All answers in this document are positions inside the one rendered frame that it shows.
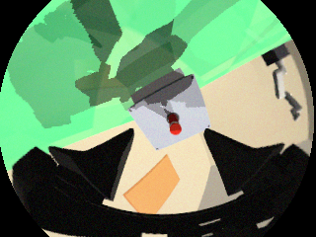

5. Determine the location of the red peg with white band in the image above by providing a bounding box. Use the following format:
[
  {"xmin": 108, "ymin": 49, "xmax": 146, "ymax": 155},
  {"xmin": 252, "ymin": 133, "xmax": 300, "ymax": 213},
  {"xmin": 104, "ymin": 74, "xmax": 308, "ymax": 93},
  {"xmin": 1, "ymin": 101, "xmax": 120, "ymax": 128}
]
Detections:
[{"xmin": 169, "ymin": 115, "xmax": 182, "ymax": 134}]

